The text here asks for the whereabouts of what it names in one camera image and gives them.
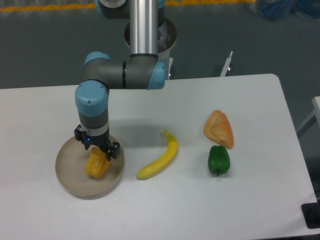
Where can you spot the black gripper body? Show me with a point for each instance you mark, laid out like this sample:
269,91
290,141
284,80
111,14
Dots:
99,138

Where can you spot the yellow toy banana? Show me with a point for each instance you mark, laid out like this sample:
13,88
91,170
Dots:
158,165

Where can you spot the beige round plate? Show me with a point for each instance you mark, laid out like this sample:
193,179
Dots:
70,170

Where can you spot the orange toy pepper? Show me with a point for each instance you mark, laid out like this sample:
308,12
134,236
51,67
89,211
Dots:
218,129

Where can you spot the green toy pepper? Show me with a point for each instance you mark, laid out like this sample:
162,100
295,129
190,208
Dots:
218,160

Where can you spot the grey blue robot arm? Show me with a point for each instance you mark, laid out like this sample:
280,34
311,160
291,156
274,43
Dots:
143,71

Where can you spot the black device at table corner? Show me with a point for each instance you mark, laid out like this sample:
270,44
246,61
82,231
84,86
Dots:
311,214

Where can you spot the blue plastic bag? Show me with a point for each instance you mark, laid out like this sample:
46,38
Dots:
280,9

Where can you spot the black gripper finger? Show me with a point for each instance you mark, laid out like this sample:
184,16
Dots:
111,149
82,136

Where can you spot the white frame at right edge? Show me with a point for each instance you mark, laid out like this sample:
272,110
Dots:
312,118

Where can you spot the yellow toy pepper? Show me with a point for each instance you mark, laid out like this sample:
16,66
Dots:
97,163

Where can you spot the white metal stand leg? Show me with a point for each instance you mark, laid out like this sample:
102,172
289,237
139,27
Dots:
227,65

